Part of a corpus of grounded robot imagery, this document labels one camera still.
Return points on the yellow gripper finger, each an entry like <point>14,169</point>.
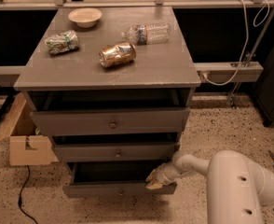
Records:
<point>152,177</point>
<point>154,185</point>

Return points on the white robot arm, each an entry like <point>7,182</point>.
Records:
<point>237,187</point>

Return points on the grey drawer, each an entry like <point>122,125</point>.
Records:
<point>103,178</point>
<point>115,152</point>
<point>96,122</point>

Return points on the clear plastic water bottle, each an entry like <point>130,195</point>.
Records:
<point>145,34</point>

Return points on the white bowl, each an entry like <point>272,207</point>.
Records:
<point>85,17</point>

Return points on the grey drawer cabinet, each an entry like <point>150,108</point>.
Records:
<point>161,76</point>

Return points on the crushed gold can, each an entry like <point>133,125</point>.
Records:
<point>118,54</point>

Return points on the grey top drawer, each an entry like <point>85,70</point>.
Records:
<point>96,122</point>

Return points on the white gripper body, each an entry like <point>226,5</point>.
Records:
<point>164,174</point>

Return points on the grey middle drawer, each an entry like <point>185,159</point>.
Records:
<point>115,152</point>

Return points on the grey bottom drawer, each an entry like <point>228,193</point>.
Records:
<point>103,178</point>

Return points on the crushed green can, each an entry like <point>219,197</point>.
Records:
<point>63,42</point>

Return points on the cardboard box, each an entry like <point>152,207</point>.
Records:
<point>26,146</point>

